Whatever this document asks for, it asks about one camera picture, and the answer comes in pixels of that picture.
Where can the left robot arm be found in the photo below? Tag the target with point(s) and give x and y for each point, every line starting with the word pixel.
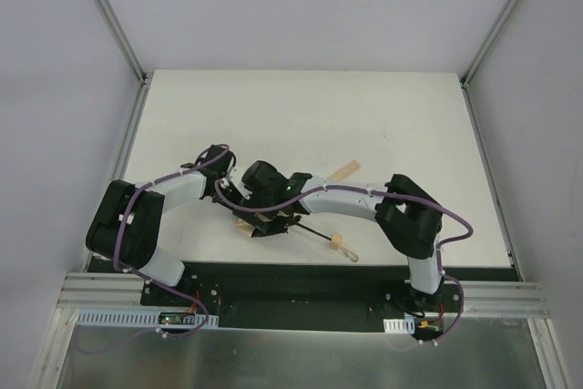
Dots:
pixel 127 224

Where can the left aluminium frame post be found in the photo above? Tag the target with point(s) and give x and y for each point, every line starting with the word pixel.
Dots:
pixel 120 37

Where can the white cable duct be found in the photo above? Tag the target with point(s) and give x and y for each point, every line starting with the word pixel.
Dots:
pixel 146 319
pixel 399 326

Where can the aluminium front rail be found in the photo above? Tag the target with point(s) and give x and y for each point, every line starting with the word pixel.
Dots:
pixel 88 290

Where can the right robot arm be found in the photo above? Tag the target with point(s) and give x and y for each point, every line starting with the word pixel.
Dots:
pixel 411 227

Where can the left white cable duct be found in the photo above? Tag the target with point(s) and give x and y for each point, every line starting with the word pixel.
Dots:
pixel 146 319

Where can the right white cable duct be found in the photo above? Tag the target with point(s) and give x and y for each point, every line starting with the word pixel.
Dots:
pixel 399 326

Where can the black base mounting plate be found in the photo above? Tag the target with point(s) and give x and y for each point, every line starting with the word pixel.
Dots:
pixel 320 298

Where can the right aluminium frame post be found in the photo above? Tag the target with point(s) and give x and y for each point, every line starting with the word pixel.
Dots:
pixel 494 32

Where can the beige folding umbrella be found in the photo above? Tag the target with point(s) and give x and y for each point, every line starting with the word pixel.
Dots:
pixel 261 186

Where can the aluminium frame post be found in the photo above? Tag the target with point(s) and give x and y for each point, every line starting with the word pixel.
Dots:
pixel 120 37
pixel 494 32

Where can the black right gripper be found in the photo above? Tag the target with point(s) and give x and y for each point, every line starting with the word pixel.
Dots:
pixel 282 223

